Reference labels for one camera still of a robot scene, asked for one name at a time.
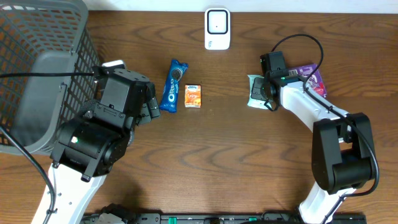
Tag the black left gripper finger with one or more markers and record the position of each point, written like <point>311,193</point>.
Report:
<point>149,111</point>
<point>150,93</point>

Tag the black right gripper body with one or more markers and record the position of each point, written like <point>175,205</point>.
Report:
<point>259,92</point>

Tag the red purple snack packet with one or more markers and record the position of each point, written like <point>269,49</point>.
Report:
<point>315,81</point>

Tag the teal green snack packet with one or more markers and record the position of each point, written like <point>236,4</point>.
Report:
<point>256,95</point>

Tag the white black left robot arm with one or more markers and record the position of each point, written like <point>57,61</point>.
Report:
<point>88,145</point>

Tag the grey plastic mesh basket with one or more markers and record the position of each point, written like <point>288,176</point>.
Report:
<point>46,58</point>

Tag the small orange snack box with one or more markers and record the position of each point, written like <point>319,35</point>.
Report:
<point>192,96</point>

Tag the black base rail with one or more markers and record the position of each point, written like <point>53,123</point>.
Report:
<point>117,214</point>

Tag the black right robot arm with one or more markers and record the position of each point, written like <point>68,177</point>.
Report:
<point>344,163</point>

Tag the blue Oreo cookie pack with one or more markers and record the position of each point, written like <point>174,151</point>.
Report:
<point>171,87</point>

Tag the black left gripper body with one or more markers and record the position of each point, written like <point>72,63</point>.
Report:
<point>148,101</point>

